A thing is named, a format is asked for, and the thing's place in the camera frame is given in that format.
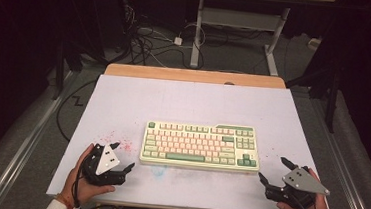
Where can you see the wooden table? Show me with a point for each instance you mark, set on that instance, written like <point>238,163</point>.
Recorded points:
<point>192,75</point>

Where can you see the black stand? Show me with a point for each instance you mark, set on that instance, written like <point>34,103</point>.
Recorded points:
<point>58,74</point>
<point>332,102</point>

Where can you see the person's left hand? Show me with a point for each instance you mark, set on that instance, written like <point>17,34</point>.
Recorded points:
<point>70,185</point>

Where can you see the small white power adapter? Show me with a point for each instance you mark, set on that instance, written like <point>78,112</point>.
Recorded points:
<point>178,41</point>

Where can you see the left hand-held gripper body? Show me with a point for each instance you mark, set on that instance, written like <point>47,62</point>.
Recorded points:
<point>93,170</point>

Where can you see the cream pink green keyboard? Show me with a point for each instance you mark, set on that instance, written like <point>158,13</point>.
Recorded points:
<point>197,144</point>

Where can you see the white board table cover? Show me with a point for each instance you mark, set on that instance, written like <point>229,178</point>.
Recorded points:
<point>190,101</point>

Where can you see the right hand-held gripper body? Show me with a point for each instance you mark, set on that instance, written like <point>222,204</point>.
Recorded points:
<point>301,180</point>

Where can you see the metal floor rail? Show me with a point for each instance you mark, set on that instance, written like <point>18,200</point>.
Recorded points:
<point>23,148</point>
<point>345,174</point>

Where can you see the white metal desk frame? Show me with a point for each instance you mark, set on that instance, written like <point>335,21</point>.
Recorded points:
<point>240,19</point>

